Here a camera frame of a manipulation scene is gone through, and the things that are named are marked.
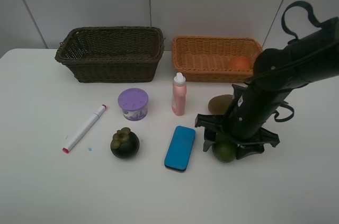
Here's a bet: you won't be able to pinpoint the orange round fruit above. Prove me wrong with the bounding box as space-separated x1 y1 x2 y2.
228 56 251 70

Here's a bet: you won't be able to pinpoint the pink bottle white cap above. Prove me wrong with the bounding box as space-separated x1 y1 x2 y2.
172 73 187 116

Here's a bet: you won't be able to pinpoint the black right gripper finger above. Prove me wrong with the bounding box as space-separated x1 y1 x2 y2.
236 128 280 160
203 128 218 152

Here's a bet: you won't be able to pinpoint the orange wicker basket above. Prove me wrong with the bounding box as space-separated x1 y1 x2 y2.
172 36 263 83

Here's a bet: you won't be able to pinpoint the purple lid air freshener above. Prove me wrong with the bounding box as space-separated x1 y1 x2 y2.
118 88 149 121

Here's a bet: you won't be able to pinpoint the dark brown wicker basket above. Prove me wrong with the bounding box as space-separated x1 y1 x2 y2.
55 26 164 83

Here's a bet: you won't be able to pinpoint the brown kiwi fruit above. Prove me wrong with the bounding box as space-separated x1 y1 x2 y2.
208 94 233 115

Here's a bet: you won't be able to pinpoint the blue whiteboard eraser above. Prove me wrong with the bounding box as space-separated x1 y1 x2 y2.
164 126 195 172

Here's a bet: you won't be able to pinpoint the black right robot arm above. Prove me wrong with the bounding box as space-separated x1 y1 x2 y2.
195 1 338 160

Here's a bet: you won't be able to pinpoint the white marker red caps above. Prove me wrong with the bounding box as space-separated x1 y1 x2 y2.
62 104 107 154

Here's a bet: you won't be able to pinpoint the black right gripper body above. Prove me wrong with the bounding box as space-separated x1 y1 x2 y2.
195 84 288 144

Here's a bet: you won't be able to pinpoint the dark purple mangosteen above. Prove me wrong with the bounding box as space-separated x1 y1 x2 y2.
110 127 140 159

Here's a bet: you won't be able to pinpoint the green avocado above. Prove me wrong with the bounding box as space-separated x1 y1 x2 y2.
212 142 237 163

